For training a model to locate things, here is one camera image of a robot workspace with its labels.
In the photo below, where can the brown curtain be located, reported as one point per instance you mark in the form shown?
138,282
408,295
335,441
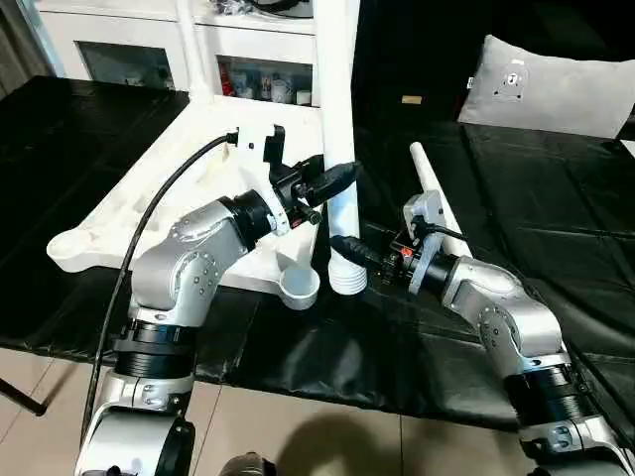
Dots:
20,44

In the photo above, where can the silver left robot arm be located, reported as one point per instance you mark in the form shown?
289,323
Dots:
183,268

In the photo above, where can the black metal frame bar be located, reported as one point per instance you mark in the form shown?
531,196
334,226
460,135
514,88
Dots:
22,396

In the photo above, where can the white plastic table top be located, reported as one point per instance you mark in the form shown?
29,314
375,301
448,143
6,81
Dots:
149,208

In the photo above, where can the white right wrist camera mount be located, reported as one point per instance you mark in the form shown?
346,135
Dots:
426,208

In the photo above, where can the small white jar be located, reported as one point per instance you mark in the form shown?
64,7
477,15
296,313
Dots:
244,90
302,96

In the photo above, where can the white cabinet with glass doors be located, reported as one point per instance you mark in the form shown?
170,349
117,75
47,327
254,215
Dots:
124,25

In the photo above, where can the white flat panel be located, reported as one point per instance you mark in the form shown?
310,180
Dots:
629,147

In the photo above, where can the black mat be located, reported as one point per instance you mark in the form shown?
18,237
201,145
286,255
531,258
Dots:
546,198

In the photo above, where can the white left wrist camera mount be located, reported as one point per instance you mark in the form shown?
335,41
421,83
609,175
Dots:
253,149

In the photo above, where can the grey bag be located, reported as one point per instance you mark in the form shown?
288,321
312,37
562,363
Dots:
283,6

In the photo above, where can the grey cushion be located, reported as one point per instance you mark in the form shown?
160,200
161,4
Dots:
546,94

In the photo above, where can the small tan tag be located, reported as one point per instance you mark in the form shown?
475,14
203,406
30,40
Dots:
413,99

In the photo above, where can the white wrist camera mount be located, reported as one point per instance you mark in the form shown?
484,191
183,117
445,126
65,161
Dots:
426,208
253,149

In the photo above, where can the white plastic table leg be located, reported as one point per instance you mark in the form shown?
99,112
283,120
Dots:
193,49
340,99
426,168

